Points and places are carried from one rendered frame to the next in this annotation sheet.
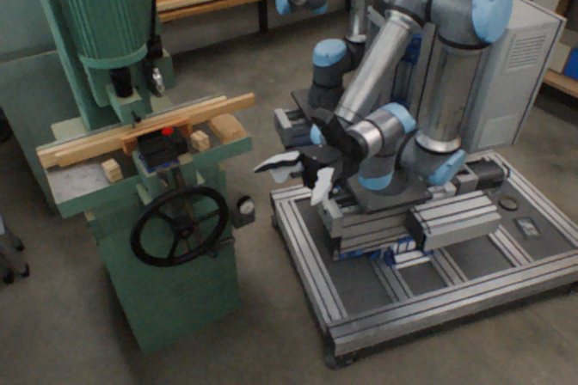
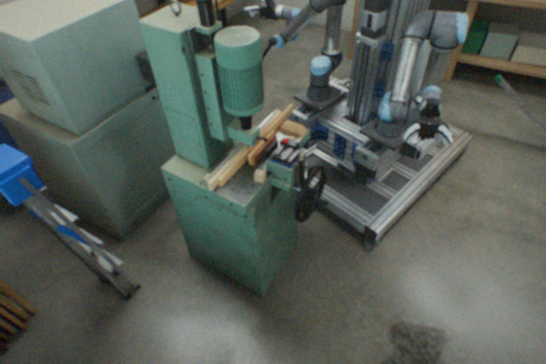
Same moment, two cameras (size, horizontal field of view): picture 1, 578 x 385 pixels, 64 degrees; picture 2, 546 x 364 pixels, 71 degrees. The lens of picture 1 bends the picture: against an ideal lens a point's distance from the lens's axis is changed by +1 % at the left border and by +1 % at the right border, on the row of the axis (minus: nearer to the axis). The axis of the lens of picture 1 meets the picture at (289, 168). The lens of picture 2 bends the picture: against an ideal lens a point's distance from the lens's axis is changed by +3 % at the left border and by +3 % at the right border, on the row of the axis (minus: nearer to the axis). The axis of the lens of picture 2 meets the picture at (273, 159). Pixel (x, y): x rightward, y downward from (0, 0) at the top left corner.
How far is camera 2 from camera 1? 1.00 m
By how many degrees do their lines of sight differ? 19
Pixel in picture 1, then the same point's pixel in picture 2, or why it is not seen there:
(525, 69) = not seen: hidden behind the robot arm
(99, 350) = (230, 305)
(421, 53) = (394, 54)
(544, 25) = not seen: hidden behind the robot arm
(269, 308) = (314, 235)
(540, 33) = not seen: hidden behind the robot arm
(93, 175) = (247, 184)
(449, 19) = (443, 36)
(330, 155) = (435, 119)
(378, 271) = (371, 186)
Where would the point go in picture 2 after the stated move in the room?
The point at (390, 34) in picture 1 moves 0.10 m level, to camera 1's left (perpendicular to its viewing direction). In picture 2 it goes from (412, 50) to (393, 57)
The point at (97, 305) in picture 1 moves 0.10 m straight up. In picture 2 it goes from (206, 282) to (204, 273)
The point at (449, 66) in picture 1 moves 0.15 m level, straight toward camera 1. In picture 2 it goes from (439, 59) to (456, 77)
